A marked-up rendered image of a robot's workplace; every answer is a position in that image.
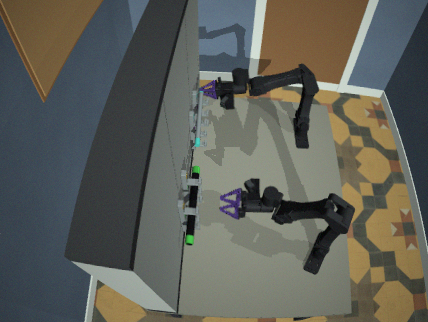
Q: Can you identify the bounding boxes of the light grey panel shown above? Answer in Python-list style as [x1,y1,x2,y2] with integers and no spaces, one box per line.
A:
[64,0,199,314]

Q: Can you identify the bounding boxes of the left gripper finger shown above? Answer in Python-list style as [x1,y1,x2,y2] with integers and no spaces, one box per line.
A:
[220,188,240,206]
[220,204,238,219]

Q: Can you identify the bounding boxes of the grey metal bar with teal end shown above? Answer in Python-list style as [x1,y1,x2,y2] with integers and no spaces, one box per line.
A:
[195,89,204,147]

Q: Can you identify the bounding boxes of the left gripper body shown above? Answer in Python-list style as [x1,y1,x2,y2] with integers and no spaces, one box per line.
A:
[238,188,261,219]

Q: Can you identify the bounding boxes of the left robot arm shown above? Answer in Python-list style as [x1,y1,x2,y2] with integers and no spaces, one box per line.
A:
[244,178,355,275]

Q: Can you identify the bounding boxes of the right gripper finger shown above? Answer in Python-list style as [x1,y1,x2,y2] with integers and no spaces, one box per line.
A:
[200,80,216,93]
[203,93,217,99]

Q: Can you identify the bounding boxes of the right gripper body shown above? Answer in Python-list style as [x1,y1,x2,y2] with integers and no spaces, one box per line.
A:
[215,77,234,101]

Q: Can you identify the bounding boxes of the black bar with green end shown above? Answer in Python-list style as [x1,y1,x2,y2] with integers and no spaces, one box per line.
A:
[185,166,200,245]

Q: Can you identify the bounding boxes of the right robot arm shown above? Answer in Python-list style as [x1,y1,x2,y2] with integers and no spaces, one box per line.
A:
[220,64,319,149]

